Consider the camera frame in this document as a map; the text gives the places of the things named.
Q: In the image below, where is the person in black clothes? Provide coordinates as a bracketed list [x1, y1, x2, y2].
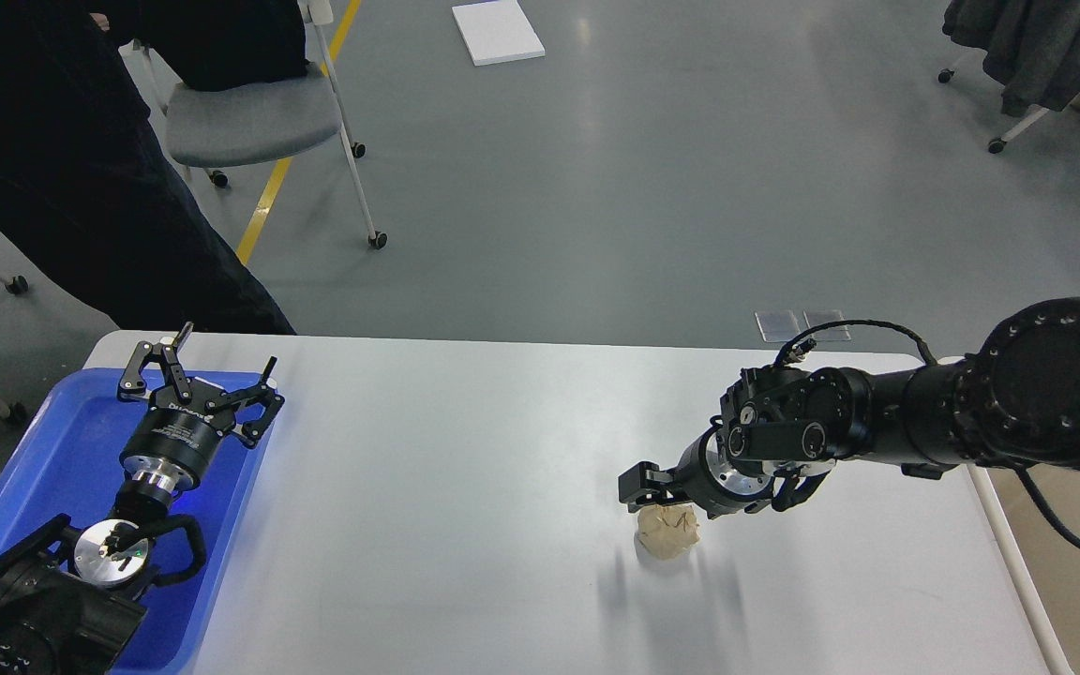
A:
[0, 1, 294, 335]

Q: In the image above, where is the grey office chair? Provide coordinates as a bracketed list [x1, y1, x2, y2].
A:
[153, 1, 387, 249]

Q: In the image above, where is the clear floor plate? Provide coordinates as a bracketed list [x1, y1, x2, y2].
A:
[754, 310, 804, 343]
[802, 310, 852, 342]

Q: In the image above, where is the clear floor plate left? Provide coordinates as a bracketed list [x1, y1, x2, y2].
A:
[754, 310, 804, 343]

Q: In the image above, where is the clear floor plate right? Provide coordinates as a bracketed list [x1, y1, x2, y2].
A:
[802, 310, 852, 342]

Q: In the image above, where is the white board on floor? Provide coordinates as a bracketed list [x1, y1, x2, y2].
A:
[451, 1, 546, 66]

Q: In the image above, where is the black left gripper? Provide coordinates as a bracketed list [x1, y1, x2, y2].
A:
[117, 322, 285, 492]

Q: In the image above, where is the black bag on chair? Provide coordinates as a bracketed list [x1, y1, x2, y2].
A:
[137, 1, 308, 91]

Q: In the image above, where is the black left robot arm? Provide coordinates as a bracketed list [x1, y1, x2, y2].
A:
[0, 326, 286, 674]

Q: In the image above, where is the chair with grey jacket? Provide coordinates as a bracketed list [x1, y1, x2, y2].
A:
[941, 1, 1080, 156]

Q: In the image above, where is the beige paper ball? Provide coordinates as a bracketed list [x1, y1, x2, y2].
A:
[636, 504, 701, 561]

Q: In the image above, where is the blue plastic tray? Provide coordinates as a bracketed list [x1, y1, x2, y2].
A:
[0, 368, 267, 674]

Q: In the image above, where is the beige plastic bin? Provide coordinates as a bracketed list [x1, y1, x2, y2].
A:
[967, 467, 1080, 674]

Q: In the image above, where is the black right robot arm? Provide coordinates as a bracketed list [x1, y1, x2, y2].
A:
[618, 296, 1080, 548]

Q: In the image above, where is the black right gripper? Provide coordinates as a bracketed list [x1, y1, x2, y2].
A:
[619, 430, 774, 518]

